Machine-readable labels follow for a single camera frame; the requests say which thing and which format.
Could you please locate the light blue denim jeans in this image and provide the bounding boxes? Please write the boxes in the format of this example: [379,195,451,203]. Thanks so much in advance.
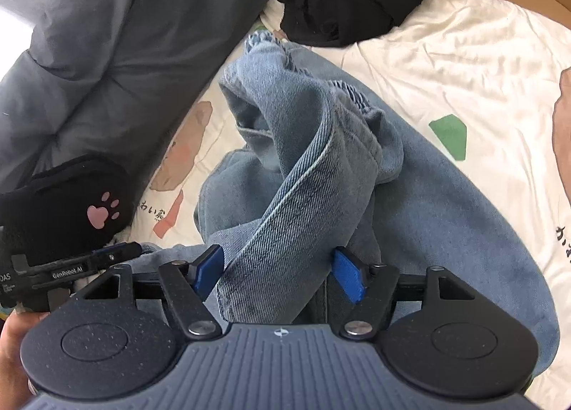
[128,30,561,377]

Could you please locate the person left hand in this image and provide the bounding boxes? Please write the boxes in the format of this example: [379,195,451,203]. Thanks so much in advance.
[0,310,49,410]

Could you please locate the black cat paw glove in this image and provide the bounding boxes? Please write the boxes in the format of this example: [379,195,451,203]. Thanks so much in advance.
[1,155,136,267]

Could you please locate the cream bear print bedsheet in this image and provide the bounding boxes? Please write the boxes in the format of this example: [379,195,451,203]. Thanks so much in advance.
[113,0,571,410]

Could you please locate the dark grey duvet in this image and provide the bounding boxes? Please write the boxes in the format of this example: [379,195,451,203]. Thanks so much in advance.
[1,0,268,192]

